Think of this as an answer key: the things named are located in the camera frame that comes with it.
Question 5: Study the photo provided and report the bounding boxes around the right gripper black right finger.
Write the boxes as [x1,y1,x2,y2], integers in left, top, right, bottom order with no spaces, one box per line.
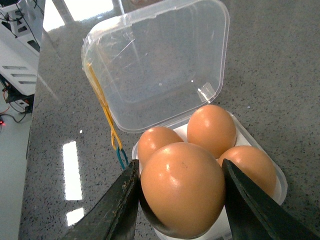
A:
[222,159,320,240]

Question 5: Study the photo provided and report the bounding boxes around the white equipment rack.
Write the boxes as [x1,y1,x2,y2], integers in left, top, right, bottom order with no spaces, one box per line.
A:
[0,0,44,115]

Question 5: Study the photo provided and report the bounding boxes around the clear plastic egg box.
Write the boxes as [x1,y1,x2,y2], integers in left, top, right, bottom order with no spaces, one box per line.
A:
[80,0,288,240]

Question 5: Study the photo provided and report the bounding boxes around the yellow rubber band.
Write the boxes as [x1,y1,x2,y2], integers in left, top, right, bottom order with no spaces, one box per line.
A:
[85,63,123,150]

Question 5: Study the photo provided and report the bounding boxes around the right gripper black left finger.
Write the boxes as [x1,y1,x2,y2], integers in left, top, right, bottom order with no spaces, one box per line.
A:
[62,159,140,240]

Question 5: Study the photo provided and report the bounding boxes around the teal rubber band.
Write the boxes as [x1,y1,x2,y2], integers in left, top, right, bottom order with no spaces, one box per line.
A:
[116,146,129,170]

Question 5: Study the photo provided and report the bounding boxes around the brown egg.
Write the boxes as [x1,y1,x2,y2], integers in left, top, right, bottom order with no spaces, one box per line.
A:
[218,145,277,197]
[140,142,226,239]
[137,126,184,167]
[187,104,237,159]

